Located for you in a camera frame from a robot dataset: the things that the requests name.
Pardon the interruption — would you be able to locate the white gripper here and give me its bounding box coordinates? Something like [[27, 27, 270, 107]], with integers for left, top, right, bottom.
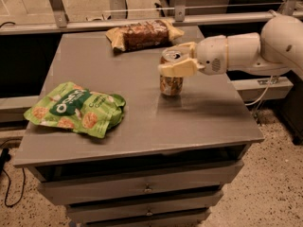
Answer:
[[158, 35, 227, 78]]

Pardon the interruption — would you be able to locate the orange soda can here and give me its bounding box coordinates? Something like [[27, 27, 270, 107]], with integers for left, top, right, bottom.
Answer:
[[160, 48, 183, 96]]

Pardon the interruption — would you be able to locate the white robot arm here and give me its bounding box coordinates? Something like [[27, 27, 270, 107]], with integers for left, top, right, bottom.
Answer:
[[158, 15, 303, 78]]

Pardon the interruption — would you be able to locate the brown yellow snack bag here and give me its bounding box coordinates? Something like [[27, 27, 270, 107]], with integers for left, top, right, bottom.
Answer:
[[106, 20, 184, 52]]

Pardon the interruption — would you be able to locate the green rice chip bag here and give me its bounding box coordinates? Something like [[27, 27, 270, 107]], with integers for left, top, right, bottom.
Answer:
[[24, 82, 126, 138]]

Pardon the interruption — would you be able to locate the grey drawer cabinet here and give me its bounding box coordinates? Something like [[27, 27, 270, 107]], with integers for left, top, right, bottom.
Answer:
[[14, 32, 263, 227]]

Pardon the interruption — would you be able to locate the white cable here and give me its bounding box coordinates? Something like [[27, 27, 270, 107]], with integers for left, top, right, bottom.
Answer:
[[244, 75, 275, 107]]

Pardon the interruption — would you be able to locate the metal railing frame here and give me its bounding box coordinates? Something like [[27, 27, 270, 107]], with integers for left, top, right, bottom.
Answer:
[[0, 0, 303, 35]]

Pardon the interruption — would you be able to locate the black floor cable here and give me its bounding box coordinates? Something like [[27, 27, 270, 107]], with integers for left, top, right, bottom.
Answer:
[[0, 138, 27, 208]]

